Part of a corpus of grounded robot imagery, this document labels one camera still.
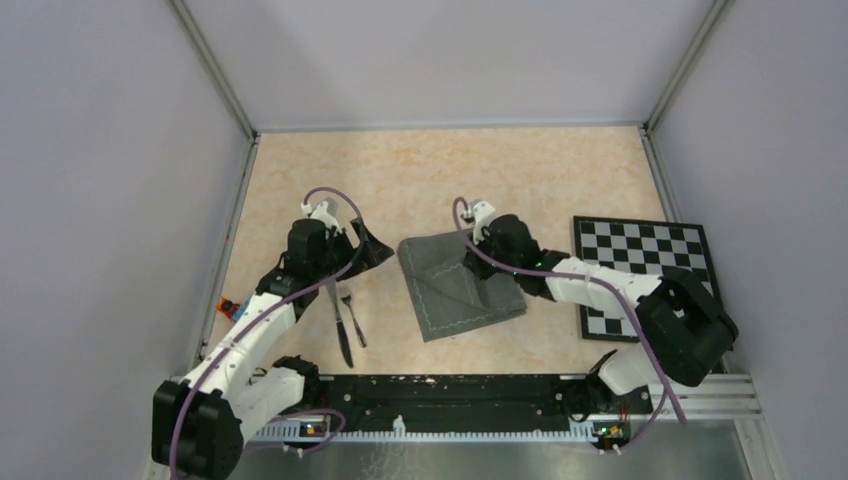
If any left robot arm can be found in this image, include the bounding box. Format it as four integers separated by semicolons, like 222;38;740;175
151;218;394;479

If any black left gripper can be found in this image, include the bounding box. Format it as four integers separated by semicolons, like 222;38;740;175
312;217;394;281

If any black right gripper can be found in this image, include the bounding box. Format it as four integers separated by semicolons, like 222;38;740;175
462;226;519;282

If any aluminium frame rail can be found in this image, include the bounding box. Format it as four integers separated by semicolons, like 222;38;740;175
158;372;763;444

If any grey cloth napkin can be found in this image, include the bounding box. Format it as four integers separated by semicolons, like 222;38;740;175
397;232;528;342

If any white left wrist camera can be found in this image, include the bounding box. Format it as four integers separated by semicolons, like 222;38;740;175
301;198;341;230

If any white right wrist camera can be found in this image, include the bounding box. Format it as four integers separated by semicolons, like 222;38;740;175
460;199;497;228

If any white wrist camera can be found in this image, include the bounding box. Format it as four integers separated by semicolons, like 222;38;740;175
301;198;341;230
460;199;497;228

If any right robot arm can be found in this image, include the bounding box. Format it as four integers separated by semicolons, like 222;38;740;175
454;205;739;412

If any silver table knife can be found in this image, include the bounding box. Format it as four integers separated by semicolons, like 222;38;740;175
326;281;354;369

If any silver fork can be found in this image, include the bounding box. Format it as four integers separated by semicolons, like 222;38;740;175
339;286;368;349

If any colourful card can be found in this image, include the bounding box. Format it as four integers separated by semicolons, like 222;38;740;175
216;297;249;322

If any black white checkerboard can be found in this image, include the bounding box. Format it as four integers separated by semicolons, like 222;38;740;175
573;216;721;300

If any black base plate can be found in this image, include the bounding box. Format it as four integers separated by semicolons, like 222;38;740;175
286;374;653;433

